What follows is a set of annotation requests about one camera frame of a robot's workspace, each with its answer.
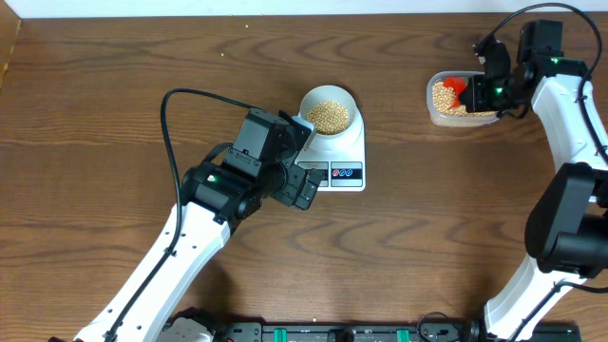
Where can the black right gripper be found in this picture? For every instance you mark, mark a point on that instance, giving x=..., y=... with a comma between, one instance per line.
x=476, y=102

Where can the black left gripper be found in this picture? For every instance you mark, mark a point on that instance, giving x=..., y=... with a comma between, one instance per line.
x=294, y=175

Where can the red measuring scoop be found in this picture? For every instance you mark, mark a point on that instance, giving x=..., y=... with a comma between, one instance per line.
x=457, y=85

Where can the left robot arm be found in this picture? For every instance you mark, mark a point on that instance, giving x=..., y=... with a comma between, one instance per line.
x=227, y=187

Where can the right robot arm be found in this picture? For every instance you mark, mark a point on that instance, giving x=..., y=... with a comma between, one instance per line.
x=565, y=245

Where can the white digital kitchen scale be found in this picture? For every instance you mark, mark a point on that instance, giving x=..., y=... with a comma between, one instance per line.
x=340, y=158

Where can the soybeans in bowl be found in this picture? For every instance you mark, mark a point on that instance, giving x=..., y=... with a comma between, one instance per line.
x=329, y=117

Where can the white round bowl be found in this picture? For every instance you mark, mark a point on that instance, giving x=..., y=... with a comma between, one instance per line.
x=327, y=92

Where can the pile of soybeans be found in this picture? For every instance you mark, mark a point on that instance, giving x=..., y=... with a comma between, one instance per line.
x=442, y=99

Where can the clear plastic container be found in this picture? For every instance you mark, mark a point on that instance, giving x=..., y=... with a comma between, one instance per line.
x=450, y=121

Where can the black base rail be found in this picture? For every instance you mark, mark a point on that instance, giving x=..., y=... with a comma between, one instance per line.
x=192, y=331

